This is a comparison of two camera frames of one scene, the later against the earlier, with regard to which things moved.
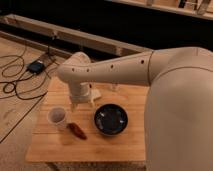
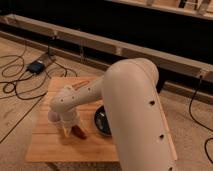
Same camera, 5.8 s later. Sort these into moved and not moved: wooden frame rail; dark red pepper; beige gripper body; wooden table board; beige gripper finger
Moved: beige gripper finger; beige gripper body
Not moved: wooden table board; dark red pepper; wooden frame rail
